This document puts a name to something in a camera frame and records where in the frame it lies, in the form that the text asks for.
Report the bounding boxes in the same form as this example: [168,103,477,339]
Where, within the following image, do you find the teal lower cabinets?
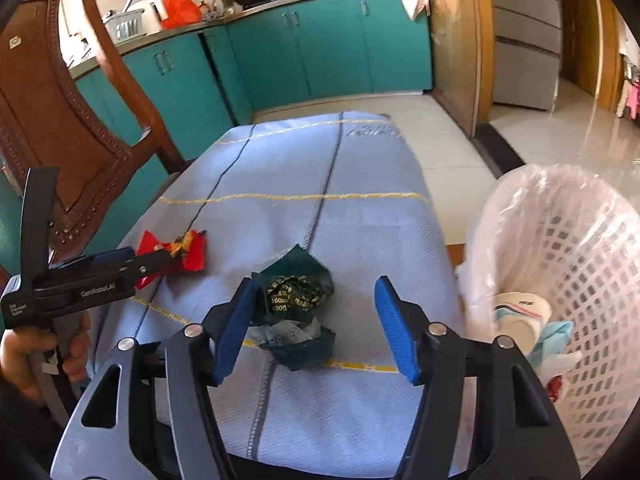
[0,0,433,211]

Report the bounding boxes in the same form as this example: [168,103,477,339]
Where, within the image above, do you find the dark green wrapper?
[250,244,337,372]

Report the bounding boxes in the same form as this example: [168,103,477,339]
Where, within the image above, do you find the blue striped cloth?
[87,110,473,480]

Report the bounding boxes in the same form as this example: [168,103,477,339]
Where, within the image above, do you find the white paper cup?
[492,290,553,356]

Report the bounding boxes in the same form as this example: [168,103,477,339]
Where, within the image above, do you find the person's left hand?
[0,312,93,403]

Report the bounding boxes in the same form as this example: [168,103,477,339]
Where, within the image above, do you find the white lined waste basket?
[455,164,640,471]

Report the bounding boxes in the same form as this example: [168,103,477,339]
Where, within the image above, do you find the red plastic bag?
[161,0,202,30]

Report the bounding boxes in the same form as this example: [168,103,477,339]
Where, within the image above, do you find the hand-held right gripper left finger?
[50,276,254,480]

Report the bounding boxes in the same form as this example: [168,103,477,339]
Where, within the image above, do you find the brown wooden door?
[557,0,601,98]

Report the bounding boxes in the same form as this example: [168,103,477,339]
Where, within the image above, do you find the white plastic mesh basket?
[467,165,640,471]

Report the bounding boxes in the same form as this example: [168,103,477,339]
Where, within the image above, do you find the person's left forearm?
[0,375,66,480]

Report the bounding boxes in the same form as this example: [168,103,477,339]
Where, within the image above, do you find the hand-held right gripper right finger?
[374,276,583,480]

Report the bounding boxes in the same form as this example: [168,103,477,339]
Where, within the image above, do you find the carved wooden chair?
[0,0,188,271]

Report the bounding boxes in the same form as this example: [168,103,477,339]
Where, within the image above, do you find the blue face mask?
[527,320,575,368]

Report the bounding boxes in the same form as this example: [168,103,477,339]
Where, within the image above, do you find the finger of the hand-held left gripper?
[127,260,176,291]
[90,247,173,271]

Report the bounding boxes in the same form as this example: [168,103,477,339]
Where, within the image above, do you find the white dish rack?
[102,10,147,43]

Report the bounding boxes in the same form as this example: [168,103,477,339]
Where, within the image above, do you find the wooden framed glass door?
[427,0,493,138]

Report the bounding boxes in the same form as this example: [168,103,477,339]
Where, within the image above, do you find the grey refrigerator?
[487,0,563,113]

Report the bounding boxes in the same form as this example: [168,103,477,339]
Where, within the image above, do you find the red wrapper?
[135,229,207,288]

